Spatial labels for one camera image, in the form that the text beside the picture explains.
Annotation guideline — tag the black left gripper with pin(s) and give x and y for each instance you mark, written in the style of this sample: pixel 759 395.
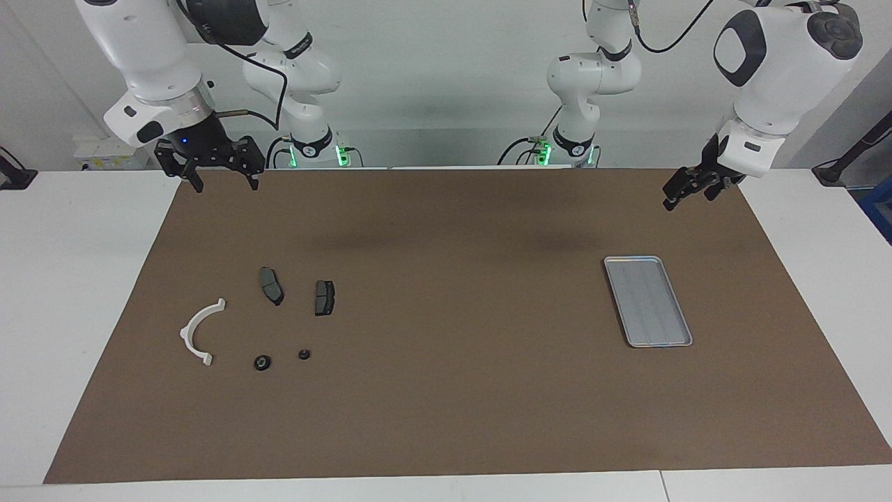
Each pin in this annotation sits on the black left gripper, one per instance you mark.
pixel 711 174

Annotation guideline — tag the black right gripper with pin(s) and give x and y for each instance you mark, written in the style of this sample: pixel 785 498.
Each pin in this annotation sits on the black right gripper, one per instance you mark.
pixel 202 143

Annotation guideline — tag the large black bearing gear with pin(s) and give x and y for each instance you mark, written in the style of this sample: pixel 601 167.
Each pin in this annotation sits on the large black bearing gear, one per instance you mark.
pixel 258 364

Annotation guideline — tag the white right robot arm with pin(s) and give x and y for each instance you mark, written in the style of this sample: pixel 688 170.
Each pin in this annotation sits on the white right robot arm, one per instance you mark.
pixel 153 56

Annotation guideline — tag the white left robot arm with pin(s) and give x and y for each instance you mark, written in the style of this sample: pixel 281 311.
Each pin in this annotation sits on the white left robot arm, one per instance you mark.
pixel 773 70

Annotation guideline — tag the silver metal tray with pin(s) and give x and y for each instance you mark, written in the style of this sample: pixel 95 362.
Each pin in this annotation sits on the silver metal tray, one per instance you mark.
pixel 648 300

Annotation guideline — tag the dark curved brake pad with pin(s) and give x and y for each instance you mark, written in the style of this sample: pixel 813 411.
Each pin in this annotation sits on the dark curved brake pad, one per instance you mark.
pixel 270 286

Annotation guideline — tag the white power strip box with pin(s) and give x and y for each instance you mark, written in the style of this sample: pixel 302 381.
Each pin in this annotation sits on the white power strip box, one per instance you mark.
pixel 104 157

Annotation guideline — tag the dark rectangular brake pad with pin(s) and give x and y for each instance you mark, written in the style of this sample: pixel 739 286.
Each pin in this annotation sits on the dark rectangular brake pad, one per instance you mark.
pixel 324 298

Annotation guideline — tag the blue crate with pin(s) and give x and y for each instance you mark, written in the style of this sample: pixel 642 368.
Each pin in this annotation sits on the blue crate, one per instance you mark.
pixel 879 209

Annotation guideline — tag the black table clamp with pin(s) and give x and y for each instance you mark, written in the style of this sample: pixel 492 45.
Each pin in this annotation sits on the black table clamp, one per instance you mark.
pixel 14 178

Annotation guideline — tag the brown table mat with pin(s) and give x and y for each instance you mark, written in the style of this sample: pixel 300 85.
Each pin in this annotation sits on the brown table mat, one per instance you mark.
pixel 446 390

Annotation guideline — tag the white curved plastic bracket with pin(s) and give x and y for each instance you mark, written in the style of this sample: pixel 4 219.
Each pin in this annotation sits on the white curved plastic bracket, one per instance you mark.
pixel 185 333

